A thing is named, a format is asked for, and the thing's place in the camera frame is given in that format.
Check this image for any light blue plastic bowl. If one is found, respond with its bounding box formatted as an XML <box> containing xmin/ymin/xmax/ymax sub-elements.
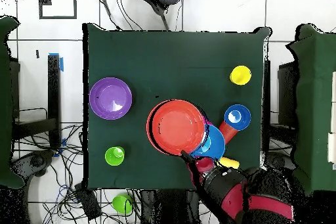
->
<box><xmin>190</xmin><ymin>124</ymin><xmax>226</xmax><ymax>161</ymax></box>

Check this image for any golden yellow plastic cup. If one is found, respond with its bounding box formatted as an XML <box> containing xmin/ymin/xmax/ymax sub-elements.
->
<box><xmin>218</xmin><ymin>156</ymin><xmax>240</xmax><ymax>170</ymax></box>

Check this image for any large shallow orange bowl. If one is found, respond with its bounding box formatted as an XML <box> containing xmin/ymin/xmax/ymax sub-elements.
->
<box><xmin>146</xmin><ymin>99</ymin><xmax>208</xmax><ymax>156</ymax></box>

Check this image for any red-orange plastic cup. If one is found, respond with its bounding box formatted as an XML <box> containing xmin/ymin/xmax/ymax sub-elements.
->
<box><xmin>219</xmin><ymin>120</ymin><xmax>238</xmax><ymax>145</ymax></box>

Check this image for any lemon yellow plastic cup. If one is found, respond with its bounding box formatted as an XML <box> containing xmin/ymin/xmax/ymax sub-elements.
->
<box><xmin>229</xmin><ymin>65</ymin><xmax>252</xmax><ymax>86</ymax></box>

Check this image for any small dark blue bowl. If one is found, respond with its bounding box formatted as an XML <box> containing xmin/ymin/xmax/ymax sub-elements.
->
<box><xmin>223</xmin><ymin>104</ymin><xmax>252</xmax><ymax>132</ymax></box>

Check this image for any green plastic cup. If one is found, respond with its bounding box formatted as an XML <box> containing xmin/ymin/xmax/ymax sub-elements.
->
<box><xmin>104</xmin><ymin>146</ymin><xmax>126</xmax><ymax>167</ymax></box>

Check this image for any grey chair base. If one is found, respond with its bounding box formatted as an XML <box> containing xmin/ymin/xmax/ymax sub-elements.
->
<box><xmin>264</xmin><ymin>151</ymin><xmax>297</xmax><ymax>171</ymax></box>

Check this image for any green bowl on floor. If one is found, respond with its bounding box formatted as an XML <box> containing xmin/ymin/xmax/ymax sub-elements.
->
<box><xmin>112</xmin><ymin>194</ymin><xmax>134</xmax><ymax>215</ymax></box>

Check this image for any purple plastic bowl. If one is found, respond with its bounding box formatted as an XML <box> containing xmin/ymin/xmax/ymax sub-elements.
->
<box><xmin>89</xmin><ymin>77</ymin><xmax>133</xmax><ymax>121</ymax></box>

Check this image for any dark green tablecloth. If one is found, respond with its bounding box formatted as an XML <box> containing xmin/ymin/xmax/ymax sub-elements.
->
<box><xmin>82</xmin><ymin>22</ymin><xmax>271</xmax><ymax>191</ymax></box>

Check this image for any black power strip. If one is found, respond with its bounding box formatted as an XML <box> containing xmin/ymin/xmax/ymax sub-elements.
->
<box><xmin>73</xmin><ymin>183</ymin><xmax>102</xmax><ymax>221</ymax></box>

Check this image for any green cloth side table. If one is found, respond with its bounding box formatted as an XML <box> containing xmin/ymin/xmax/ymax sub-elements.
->
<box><xmin>285</xmin><ymin>23</ymin><xmax>336</xmax><ymax>196</ymax></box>
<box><xmin>0</xmin><ymin>15</ymin><xmax>26</xmax><ymax>189</ymax></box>

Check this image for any black chair base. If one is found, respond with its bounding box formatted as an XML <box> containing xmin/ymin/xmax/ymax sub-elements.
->
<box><xmin>10</xmin><ymin>150</ymin><xmax>54</xmax><ymax>183</ymax></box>

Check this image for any blue tape strip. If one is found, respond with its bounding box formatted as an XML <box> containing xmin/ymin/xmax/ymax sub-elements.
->
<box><xmin>49</xmin><ymin>53</ymin><xmax>64</xmax><ymax>73</ymax></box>

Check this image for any black stand frame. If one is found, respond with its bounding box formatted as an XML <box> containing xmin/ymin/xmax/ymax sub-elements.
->
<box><xmin>11</xmin><ymin>54</ymin><xmax>62</xmax><ymax>149</ymax></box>
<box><xmin>262</xmin><ymin>59</ymin><xmax>299</xmax><ymax>130</ymax></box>

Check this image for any tangle of floor cables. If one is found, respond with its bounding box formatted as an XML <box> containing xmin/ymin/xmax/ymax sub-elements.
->
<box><xmin>12</xmin><ymin>122</ymin><xmax>142</xmax><ymax>224</ymax></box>

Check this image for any black square frame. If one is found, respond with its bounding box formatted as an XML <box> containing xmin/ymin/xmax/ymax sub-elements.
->
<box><xmin>38</xmin><ymin>0</ymin><xmax>77</xmax><ymax>20</ymax></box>

